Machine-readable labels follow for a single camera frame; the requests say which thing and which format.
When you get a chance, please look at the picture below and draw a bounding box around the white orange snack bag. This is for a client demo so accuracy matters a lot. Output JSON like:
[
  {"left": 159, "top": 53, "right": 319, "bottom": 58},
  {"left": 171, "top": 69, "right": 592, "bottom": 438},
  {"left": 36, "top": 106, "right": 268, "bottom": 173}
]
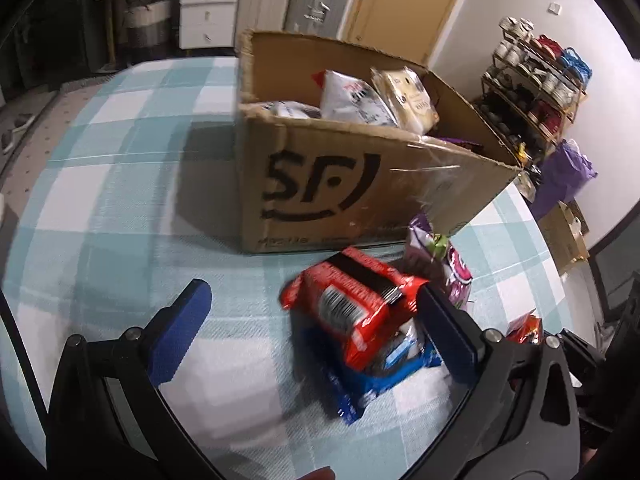
[{"left": 506, "top": 311, "right": 544, "bottom": 344}]

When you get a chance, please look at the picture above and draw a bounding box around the blue Oreo packet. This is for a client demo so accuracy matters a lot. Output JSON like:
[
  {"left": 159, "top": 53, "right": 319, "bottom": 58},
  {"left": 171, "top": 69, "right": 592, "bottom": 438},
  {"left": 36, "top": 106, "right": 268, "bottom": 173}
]
[{"left": 303, "top": 320, "right": 442, "bottom": 426}]

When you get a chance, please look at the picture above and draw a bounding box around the purple candy bag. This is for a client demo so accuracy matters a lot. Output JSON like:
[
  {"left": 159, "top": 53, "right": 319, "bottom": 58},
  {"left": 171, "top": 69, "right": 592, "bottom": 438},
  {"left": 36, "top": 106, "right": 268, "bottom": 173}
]
[{"left": 402, "top": 212, "right": 473, "bottom": 310}]

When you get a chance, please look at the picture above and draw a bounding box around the red snack bag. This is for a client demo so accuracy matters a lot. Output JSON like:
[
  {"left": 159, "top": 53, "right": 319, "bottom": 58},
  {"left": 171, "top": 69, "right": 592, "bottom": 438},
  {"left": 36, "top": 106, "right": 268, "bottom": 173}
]
[{"left": 280, "top": 247, "right": 427, "bottom": 372}]

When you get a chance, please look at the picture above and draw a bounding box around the beige cookie snack pack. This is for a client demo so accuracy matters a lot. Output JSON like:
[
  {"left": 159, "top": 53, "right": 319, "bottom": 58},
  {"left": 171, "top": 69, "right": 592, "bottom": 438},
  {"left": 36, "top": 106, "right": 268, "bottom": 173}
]
[{"left": 371, "top": 66, "right": 439, "bottom": 136}]

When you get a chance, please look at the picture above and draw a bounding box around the purple white snack bag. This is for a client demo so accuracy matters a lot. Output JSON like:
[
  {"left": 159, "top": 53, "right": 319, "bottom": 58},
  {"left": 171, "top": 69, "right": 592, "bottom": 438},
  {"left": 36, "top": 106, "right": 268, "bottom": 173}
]
[{"left": 311, "top": 70, "right": 398, "bottom": 128}]

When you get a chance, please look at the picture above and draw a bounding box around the left hand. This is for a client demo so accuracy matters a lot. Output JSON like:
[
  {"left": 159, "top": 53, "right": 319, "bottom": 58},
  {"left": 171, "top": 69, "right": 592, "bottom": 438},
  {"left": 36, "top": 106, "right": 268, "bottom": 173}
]
[{"left": 297, "top": 466, "right": 335, "bottom": 480}]

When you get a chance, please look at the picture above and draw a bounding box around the small cardboard box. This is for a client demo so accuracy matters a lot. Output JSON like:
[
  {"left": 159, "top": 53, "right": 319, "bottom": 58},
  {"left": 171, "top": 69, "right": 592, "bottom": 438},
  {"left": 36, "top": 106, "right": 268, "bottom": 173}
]
[{"left": 537, "top": 200, "right": 589, "bottom": 275}]

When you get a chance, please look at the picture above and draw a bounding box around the plaid tablecloth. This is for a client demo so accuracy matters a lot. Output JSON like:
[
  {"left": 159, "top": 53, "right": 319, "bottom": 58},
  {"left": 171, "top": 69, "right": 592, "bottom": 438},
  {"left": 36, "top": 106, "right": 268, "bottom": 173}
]
[{"left": 1, "top": 58, "right": 572, "bottom": 479}]

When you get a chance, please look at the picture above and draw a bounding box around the shoe rack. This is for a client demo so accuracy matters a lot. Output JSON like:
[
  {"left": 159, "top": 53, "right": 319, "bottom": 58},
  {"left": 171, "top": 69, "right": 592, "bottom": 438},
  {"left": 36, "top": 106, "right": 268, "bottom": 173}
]
[{"left": 478, "top": 16, "right": 593, "bottom": 153}]

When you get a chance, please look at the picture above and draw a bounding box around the SF Express cardboard box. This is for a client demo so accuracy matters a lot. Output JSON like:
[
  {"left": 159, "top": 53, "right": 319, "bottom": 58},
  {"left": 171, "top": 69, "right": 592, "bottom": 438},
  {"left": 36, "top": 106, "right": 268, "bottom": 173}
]
[{"left": 236, "top": 30, "right": 522, "bottom": 254}]

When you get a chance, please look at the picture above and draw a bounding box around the woven laundry basket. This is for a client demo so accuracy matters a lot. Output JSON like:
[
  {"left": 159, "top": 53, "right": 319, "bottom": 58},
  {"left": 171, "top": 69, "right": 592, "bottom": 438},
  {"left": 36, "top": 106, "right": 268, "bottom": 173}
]
[{"left": 125, "top": 0, "right": 171, "bottom": 64}]

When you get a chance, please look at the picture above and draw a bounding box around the wooden door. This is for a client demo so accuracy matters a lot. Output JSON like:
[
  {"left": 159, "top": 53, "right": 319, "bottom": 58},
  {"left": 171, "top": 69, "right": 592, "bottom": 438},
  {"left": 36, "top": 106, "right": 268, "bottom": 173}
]
[{"left": 343, "top": 0, "right": 456, "bottom": 65}]

